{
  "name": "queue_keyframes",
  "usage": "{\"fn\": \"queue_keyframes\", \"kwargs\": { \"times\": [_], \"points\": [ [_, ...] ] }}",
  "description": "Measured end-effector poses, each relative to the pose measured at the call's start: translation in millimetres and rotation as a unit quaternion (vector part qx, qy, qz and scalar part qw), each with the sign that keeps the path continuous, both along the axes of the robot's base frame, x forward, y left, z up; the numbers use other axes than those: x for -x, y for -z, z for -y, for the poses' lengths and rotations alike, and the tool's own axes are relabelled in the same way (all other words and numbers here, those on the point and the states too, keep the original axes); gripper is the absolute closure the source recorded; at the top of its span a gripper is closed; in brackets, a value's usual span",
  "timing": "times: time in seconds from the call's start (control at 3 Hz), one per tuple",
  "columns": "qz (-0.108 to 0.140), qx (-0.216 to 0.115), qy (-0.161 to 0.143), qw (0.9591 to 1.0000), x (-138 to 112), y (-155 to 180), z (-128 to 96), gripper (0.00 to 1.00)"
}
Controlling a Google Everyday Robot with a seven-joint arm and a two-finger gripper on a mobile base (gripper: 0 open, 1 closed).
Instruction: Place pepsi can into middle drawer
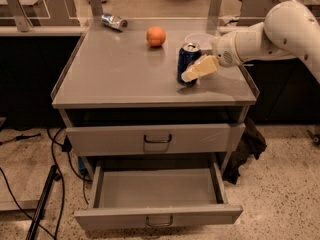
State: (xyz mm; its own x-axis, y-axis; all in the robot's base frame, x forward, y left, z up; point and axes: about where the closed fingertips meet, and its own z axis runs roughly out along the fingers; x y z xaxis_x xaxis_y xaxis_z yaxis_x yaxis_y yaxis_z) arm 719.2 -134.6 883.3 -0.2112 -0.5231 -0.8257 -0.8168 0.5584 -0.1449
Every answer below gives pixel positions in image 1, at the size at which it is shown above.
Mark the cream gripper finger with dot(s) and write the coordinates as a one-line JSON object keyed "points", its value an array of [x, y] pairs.
{"points": [[203, 66]]}

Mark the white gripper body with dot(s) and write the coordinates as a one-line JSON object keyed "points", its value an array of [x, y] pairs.
{"points": [[224, 51]]}

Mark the blue pepsi can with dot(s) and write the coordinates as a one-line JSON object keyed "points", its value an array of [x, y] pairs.
{"points": [[188, 53]]}

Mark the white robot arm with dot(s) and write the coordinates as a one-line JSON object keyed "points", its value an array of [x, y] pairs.
{"points": [[289, 30]]}

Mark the grey top drawer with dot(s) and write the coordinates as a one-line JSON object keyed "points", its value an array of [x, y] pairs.
{"points": [[154, 139]]}

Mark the grey metal drawer cabinet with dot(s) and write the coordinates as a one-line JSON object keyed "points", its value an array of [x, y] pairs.
{"points": [[117, 79]]}

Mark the silver can lying down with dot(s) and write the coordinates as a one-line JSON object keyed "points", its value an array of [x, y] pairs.
{"points": [[114, 22]]}

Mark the grey open middle drawer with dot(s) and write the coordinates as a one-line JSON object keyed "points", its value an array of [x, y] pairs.
{"points": [[175, 196]]}

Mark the white ceramic bowl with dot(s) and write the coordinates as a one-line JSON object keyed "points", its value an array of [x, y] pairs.
{"points": [[202, 39]]}

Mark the orange fruit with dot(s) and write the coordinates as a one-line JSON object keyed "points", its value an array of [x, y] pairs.
{"points": [[155, 36]]}

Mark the dark cloth on floor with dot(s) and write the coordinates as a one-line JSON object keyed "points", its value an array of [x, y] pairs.
{"points": [[252, 143]]}

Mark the black flat bar on floor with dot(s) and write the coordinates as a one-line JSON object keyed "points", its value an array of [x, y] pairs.
{"points": [[39, 212]]}

